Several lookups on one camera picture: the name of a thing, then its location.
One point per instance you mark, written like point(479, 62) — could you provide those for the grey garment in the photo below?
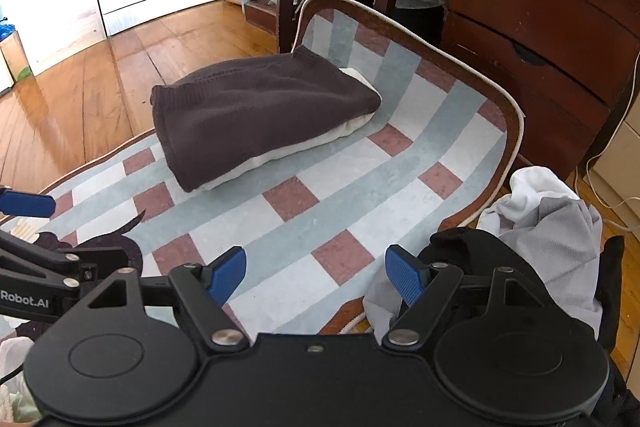
point(560, 232)

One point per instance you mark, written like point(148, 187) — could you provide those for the brown knit sweater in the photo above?
point(260, 107)

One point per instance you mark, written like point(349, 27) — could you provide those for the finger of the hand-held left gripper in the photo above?
point(30, 204)
point(40, 259)

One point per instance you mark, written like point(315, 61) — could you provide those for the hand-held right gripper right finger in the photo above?
point(405, 274)

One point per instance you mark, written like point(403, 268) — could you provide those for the blue plastic bag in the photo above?
point(7, 32)

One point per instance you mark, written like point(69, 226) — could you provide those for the trash bin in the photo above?
point(417, 22)

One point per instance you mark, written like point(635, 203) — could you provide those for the cream box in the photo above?
point(620, 157)

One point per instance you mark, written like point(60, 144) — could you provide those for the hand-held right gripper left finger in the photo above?
point(227, 274)

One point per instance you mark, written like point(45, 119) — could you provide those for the checkered rug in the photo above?
point(320, 207)

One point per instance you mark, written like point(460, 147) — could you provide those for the dark wooden dresser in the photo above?
point(525, 7)

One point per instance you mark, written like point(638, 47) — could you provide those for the white garment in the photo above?
point(530, 187)

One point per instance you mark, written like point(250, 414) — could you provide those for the fluffy cream clothing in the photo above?
point(12, 402)

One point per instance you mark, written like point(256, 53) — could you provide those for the cardboard box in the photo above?
point(15, 57)

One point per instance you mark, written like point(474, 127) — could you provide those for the cream folded sweater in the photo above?
point(350, 127)

